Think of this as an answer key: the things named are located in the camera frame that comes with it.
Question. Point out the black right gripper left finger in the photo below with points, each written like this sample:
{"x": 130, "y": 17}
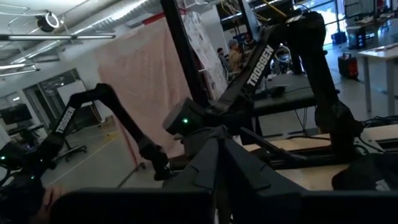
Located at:
{"x": 192, "y": 193}

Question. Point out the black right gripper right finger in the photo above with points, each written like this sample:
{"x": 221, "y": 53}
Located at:
{"x": 264, "y": 199}

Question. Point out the black background robot arm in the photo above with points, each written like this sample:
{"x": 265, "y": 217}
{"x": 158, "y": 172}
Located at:
{"x": 118, "y": 109}

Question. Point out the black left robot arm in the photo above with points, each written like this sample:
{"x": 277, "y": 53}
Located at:
{"x": 311, "y": 62}

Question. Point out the pink fabric curtain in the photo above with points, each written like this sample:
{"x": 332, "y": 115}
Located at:
{"x": 146, "y": 87}

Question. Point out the white patterned hanging sheet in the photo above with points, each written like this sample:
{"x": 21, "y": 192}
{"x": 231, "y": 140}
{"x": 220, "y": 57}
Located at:
{"x": 206, "y": 53}

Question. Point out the person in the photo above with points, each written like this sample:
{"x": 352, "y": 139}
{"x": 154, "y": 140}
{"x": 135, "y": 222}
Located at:
{"x": 223, "y": 60}
{"x": 235, "y": 57}
{"x": 21, "y": 205}

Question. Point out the black side table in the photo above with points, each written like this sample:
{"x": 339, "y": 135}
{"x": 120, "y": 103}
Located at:
{"x": 289, "y": 96}

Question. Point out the red and black case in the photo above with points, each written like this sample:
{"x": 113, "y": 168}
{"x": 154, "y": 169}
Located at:
{"x": 347, "y": 65}

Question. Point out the round black hanging lamp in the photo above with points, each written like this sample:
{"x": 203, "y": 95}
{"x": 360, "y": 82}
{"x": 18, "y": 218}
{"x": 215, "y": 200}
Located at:
{"x": 46, "y": 21}

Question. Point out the light wooden desk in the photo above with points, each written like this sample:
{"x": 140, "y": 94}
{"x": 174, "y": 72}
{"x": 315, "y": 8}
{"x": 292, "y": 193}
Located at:
{"x": 379, "y": 53}

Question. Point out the black table frame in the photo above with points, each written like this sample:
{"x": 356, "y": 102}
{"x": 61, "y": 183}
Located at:
{"x": 295, "y": 155}

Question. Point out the black rig upright post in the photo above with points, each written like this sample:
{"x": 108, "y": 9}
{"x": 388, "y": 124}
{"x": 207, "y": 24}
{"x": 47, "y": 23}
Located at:
{"x": 183, "y": 46}

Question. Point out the black overhead rail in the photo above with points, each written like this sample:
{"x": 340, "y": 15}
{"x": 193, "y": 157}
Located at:
{"x": 59, "y": 37}

